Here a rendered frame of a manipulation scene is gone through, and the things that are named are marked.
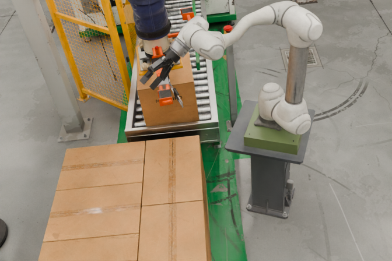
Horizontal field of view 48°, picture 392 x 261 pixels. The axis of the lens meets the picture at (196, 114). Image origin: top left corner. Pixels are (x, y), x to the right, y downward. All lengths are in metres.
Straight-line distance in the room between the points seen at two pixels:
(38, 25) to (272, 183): 2.16
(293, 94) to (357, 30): 3.01
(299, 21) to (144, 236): 1.52
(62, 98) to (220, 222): 1.79
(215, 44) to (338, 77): 2.83
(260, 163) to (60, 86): 1.92
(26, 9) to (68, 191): 1.45
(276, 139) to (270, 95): 0.28
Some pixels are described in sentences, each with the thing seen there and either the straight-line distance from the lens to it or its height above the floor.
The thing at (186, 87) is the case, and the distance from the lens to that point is 3.13.
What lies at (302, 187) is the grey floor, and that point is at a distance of 3.63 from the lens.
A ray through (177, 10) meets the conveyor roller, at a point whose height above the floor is 0.52.
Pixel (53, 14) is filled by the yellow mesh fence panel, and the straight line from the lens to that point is 4.27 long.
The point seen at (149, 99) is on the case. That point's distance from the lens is 3.17.
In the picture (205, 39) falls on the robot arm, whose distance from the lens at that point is 2.02.
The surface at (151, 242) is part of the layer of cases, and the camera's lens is 2.75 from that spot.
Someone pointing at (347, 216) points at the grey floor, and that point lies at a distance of 3.51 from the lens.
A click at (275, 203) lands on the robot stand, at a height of 0.11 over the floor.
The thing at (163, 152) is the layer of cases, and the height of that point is 0.54.
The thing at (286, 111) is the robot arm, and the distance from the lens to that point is 2.60.
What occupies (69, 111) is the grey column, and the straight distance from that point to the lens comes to 4.23.
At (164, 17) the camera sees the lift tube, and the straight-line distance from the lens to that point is 2.83.
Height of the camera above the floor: 2.81
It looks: 41 degrees down
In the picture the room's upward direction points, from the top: 8 degrees counter-clockwise
